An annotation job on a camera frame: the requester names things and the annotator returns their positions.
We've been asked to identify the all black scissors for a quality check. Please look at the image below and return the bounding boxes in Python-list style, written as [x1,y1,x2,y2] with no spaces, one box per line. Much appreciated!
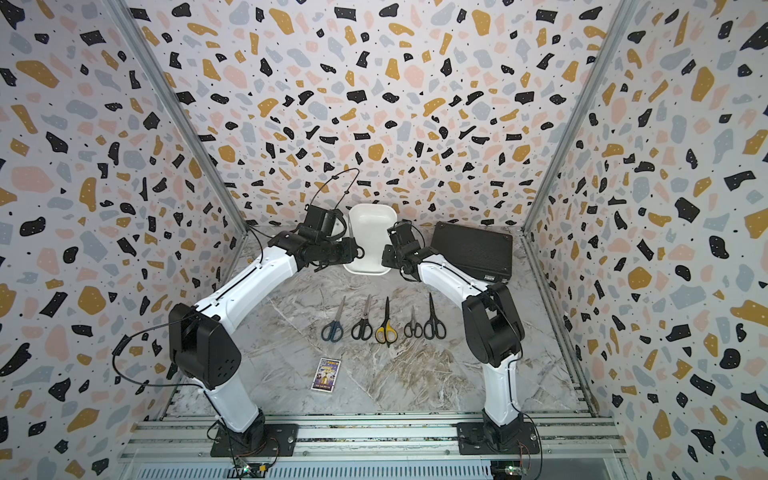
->
[423,294,447,340]

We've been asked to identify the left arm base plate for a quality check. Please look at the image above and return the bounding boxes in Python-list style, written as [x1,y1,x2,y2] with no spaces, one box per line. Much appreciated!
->
[210,422,299,458]

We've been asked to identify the black handled large scissors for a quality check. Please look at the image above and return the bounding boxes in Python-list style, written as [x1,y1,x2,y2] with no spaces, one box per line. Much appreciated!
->
[351,295,373,341]

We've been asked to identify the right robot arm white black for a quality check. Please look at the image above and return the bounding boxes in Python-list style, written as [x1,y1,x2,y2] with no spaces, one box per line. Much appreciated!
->
[382,227,525,452]

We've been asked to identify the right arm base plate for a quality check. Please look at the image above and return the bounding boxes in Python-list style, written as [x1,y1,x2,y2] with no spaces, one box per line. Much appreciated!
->
[456,421,541,455]

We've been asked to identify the small black scissors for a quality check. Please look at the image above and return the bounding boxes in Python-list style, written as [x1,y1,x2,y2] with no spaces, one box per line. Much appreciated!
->
[403,306,424,338]

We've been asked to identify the blue handled scissors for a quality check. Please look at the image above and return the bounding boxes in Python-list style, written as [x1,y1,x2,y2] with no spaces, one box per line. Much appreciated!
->
[321,297,346,343]

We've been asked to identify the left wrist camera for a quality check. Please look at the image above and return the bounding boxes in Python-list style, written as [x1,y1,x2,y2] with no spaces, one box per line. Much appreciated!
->
[298,205,348,243]

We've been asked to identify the white plastic storage box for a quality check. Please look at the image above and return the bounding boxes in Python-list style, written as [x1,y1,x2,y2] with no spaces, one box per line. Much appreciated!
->
[344,203,398,276]

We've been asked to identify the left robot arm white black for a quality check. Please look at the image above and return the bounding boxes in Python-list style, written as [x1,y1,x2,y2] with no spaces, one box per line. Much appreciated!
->
[169,231,365,434]

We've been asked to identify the aluminium rail frame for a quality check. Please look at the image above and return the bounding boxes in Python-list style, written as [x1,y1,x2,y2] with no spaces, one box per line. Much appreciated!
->
[118,412,635,479]

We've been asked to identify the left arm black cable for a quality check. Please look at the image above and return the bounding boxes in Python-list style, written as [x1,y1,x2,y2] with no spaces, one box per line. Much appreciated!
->
[110,167,361,386]

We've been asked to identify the black hard case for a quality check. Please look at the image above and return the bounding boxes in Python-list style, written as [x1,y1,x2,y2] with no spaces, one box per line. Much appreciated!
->
[430,222,514,283]

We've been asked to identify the colourful card pack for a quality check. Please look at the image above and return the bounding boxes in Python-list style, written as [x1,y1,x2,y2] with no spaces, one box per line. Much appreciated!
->
[311,357,341,393]

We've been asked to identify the yellow black handled scissors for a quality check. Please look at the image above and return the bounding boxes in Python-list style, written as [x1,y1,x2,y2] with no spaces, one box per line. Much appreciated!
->
[375,298,398,346]

